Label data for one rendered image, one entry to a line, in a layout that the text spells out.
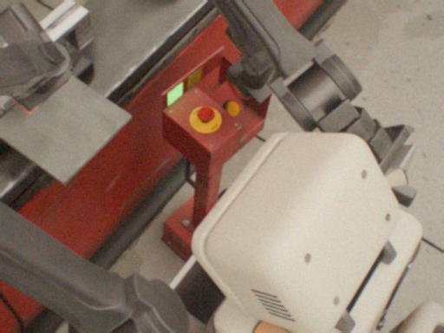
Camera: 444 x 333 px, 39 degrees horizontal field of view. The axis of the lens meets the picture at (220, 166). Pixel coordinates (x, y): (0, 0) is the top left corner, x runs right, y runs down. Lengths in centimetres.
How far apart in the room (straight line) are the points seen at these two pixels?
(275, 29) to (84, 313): 46
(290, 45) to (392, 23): 195
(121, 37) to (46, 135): 38
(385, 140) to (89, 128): 53
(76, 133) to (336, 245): 61
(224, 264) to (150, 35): 85
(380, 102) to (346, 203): 187
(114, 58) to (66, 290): 83
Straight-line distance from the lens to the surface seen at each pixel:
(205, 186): 175
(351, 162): 72
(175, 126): 145
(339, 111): 91
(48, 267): 65
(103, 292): 69
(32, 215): 142
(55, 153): 116
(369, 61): 268
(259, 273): 66
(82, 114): 119
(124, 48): 144
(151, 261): 212
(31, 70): 91
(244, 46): 118
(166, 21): 149
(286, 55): 91
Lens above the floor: 198
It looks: 60 degrees down
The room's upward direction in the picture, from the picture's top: 8 degrees clockwise
